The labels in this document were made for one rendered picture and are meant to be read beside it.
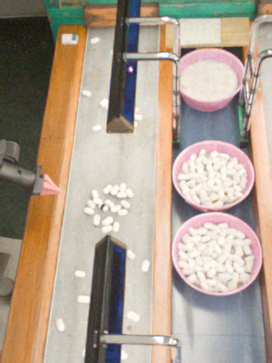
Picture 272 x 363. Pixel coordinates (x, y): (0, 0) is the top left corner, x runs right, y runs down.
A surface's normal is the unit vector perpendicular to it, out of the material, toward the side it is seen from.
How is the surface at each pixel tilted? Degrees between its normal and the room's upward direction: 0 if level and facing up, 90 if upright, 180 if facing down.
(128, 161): 0
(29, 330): 0
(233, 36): 0
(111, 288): 58
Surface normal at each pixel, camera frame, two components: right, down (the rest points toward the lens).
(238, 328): -0.07, -0.51
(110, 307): 0.80, -0.27
